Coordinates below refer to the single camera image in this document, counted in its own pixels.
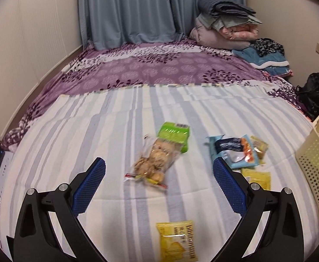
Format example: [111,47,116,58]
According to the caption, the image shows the light green folded cloth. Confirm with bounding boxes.
[196,14,263,31]

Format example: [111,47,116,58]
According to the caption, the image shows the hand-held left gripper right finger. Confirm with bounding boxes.
[211,158,305,262]

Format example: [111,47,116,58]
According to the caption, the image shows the light blue snack bag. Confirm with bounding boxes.
[206,134,260,169]

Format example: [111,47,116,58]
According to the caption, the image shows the large green snack bag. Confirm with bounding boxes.
[156,122,191,154]

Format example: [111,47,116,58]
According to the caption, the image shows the small clear pastry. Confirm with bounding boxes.
[250,136,269,167]

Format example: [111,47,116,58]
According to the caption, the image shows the mauve folded quilt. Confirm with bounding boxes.
[189,24,252,51]

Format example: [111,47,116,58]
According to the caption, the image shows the dark grey folded blanket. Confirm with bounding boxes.
[197,0,257,17]

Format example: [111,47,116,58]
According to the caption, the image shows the white appliance with blue light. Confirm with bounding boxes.
[0,150,15,206]

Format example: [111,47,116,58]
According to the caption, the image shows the striped white grey blanket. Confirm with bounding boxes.
[0,83,319,262]

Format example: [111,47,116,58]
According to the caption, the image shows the pink floral quilt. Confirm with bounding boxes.
[219,24,260,40]

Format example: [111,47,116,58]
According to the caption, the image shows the stack of folded blankets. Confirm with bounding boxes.
[169,0,248,38]

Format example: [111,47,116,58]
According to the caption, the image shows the small yellow snack packet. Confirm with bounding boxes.
[241,168,271,191]

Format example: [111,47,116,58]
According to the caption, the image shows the clear bag of cookies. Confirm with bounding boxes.
[125,135,183,189]

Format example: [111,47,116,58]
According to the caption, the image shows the yellow biscuit packet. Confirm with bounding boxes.
[156,220,199,262]

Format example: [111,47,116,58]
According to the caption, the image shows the cream perforated plastic basket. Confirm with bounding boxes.
[295,114,319,222]

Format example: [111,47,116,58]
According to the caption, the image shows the purple floral bedsheet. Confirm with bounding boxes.
[1,39,314,151]

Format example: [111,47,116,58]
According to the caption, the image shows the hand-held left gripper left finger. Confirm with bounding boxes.
[14,157,107,262]

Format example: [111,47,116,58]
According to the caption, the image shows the black leather bag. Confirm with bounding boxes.
[295,72,319,120]

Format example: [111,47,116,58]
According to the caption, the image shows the leopard print cloth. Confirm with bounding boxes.
[250,38,286,58]

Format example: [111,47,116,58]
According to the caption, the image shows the blue curtain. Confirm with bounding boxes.
[78,0,177,51]

